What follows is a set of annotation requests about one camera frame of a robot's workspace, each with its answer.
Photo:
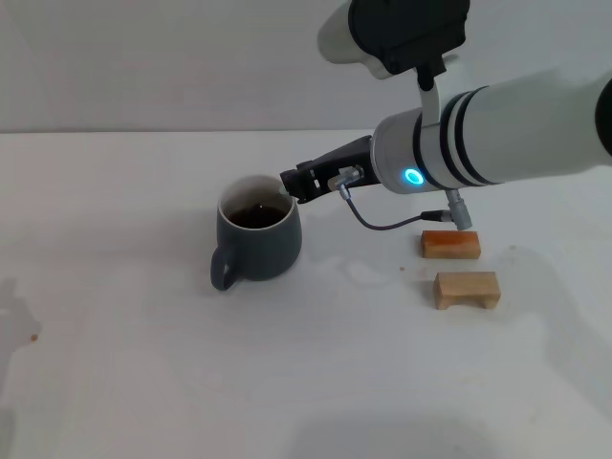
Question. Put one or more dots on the reddish stained wooden block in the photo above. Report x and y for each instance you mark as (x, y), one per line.
(449, 245)

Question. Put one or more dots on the pale notched wooden block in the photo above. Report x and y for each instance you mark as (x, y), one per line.
(466, 287)

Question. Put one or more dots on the dark brown coffee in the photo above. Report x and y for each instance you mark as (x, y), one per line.
(255, 216)

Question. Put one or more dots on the dark grey ceramic cup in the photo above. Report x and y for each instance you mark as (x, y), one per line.
(268, 253)

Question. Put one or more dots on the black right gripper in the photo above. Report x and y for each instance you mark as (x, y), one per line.
(344, 160)

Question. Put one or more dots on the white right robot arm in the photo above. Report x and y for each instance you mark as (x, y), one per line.
(516, 138)

